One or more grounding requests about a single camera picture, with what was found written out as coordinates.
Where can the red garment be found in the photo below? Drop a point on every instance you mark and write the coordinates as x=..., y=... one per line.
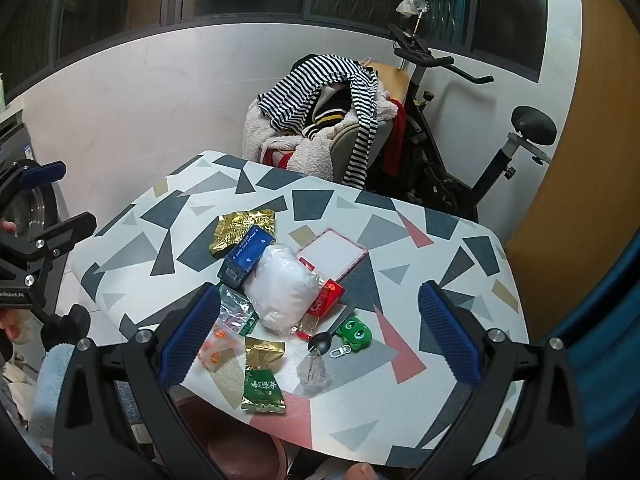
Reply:
x=395, y=130

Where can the dark blue box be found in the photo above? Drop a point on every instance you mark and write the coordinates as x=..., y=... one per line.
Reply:
x=242, y=260

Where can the person's left hand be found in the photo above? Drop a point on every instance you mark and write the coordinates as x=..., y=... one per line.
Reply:
x=12, y=327

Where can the geometric patterned tablecloth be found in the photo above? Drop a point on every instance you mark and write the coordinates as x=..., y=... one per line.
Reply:
x=320, y=195

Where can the black exercise bike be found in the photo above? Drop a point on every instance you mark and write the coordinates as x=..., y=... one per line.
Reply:
x=532, y=122

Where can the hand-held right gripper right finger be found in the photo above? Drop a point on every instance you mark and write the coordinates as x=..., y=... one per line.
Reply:
x=450, y=332

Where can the gold foil packet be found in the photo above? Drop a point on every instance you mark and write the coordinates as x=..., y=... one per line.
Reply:
x=235, y=230

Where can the red box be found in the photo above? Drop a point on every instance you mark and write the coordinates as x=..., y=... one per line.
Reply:
x=330, y=297

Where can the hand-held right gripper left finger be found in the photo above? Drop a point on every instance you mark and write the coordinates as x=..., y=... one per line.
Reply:
x=192, y=327

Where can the small gold packet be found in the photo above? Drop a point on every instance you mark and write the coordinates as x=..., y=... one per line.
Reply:
x=262, y=352

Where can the chair with wooden back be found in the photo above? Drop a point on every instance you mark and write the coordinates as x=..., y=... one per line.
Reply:
x=395, y=77

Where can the black and white striped shirt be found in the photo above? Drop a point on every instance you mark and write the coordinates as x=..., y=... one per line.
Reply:
x=300, y=85

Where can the brown trash bin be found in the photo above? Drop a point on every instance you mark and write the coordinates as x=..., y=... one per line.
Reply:
x=235, y=445

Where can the grey washing machine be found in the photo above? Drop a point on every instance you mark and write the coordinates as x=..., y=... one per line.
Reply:
x=15, y=135

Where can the black jacket with yellow stripes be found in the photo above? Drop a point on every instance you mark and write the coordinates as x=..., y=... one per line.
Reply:
x=325, y=117

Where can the red and white packet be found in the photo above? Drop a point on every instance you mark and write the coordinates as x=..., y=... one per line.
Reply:
x=302, y=334

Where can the black plastic spork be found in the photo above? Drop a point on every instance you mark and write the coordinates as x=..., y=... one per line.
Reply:
x=318, y=344

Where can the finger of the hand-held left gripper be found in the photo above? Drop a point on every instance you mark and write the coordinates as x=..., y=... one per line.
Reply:
x=70, y=230
x=42, y=172

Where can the clear flat plastic box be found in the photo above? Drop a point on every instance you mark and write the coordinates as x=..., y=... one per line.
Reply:
x=332, y=255

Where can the white fleece garment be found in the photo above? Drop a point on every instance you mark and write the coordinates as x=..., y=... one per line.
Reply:
x=312, y=157

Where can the clear wrapper with orange dots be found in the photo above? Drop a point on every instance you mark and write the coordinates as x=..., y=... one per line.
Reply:
x=217, y=350

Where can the green and gold tea packet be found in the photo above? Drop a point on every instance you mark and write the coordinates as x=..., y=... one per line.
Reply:
x=262, y=390

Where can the white plastic bag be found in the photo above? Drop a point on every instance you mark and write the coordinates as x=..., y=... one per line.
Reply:
x=282, y=285

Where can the clear plastic wrapper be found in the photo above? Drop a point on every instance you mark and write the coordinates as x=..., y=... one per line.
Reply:
x=311, y=372

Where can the person's left forearm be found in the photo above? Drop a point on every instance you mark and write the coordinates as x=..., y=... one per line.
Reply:
x=52, y=375

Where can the teal fabric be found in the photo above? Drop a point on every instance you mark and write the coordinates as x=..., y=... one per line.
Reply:
x=600, y=370

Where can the clear wrapper with green edge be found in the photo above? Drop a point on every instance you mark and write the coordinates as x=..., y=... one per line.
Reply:
x=235, y=312

